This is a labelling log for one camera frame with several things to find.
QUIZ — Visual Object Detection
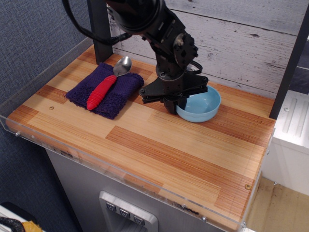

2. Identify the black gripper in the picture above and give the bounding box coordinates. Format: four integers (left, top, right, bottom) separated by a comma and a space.
139, 66, 209, 115

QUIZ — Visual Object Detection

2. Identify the light blue bowl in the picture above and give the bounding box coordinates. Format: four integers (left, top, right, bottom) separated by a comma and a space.
176, 86, 221, 123

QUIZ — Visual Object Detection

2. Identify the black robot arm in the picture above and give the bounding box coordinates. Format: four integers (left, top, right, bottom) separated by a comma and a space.
106, 0, 208, 114

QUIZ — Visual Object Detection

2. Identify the grey plush toy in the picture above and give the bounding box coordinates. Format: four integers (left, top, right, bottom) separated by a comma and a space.
186, 61, 201, 75

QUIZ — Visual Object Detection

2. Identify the purple folded cloth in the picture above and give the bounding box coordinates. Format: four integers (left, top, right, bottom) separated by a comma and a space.
66, 63, 144, 119

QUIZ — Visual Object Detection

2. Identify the grey cabinet with button panel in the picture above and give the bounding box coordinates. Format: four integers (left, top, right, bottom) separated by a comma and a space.
44, 147, 232, 232

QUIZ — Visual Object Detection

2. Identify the white ribbed appliance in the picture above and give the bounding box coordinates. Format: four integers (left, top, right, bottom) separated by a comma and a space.
262, 90, 309, 195

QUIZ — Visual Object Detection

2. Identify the clear acrylic table guard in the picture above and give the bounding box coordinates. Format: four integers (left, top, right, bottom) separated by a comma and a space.
5, 47, 275, 232

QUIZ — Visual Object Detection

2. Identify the red handled metal spoon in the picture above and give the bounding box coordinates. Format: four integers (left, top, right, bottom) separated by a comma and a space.
86, 56, 132, 111

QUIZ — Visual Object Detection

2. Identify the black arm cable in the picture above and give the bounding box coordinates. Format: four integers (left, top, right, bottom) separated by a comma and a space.
61, 0, 133, 45

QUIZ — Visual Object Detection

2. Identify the black vertical post right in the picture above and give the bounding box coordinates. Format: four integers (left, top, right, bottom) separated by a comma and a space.
269, 6, 309, 119

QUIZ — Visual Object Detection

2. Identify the black vertical post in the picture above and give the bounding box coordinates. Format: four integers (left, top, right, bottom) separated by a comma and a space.
269, 6, 309, 119
87, 0, 113, 64

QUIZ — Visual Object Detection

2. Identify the black vertical post left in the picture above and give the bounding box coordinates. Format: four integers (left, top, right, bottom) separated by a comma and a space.
87, 0, 113, 64

